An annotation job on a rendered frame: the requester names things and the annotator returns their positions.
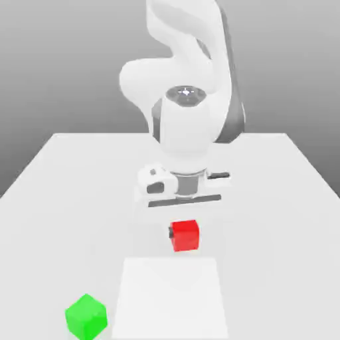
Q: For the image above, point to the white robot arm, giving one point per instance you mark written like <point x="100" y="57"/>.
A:
<point x="183" y="127"/>

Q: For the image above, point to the small red cube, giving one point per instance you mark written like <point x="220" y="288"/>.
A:
<point x="186" y="235"/>

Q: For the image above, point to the small green cube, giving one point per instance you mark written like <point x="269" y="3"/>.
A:
<point x="86" y="317"/>

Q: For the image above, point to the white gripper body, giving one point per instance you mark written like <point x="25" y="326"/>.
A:
<point x="186" y="200"/>

